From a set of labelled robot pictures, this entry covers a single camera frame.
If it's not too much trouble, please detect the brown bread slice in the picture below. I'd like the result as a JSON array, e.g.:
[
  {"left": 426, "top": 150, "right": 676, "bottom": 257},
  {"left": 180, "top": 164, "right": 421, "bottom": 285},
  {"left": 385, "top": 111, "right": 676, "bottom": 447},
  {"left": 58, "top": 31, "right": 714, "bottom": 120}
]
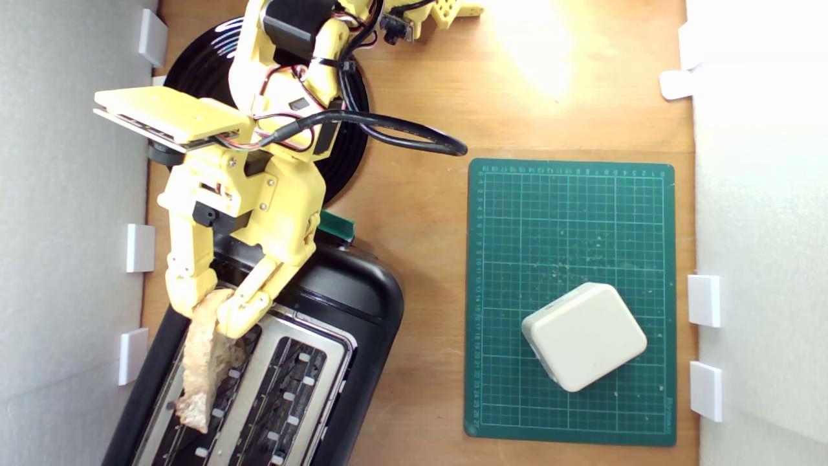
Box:
[{"left": 175, "top": 288, "right": 248, "bottom": 434}]

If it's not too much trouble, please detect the green toaster lever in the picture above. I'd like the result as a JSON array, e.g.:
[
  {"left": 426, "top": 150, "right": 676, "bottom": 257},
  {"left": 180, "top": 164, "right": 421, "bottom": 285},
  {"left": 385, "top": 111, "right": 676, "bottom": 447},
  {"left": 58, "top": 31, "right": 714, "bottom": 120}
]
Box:
[{"left": 318, "top": 210, "right": 356, "bottom": 243}]

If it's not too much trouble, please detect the black two-slot toaster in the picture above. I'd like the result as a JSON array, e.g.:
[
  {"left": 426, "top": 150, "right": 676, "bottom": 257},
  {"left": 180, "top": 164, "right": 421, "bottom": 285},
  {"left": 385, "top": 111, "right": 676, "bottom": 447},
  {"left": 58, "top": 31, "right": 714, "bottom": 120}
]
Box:
[{"left": 102, "top": 223, "right": 405, "bottom": 466}]

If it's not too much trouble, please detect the black round plate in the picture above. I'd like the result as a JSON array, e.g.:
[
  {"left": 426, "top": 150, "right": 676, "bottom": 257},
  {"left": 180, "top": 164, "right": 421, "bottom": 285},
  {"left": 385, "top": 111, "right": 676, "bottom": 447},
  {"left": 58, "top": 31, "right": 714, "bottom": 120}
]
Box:
[{"left": 162, "top": 16, "right": 371, "bottom": 208}]

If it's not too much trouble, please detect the green cutting mat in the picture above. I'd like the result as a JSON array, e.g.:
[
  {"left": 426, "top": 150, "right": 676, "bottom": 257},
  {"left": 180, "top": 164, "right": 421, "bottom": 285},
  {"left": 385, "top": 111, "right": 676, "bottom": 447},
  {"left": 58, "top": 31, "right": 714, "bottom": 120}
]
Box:
[{"left": 464, "top": 158, "right": 677, "bottom": 447}]

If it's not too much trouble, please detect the white block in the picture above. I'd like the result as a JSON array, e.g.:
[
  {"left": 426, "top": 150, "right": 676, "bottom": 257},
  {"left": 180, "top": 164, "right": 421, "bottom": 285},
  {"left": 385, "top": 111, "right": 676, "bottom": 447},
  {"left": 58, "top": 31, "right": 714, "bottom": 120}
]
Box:
[{"left": 521, "top": 282, "right": 648, "bottom": 393}]

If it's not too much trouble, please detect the yellow wrist camera mount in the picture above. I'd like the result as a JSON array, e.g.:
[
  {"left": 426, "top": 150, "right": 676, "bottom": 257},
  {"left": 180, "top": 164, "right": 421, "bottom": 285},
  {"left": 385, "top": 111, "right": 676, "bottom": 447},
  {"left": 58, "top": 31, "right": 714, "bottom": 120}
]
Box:
[{"left": 94, "top": 86, "right": 254, "bottom": 168}]

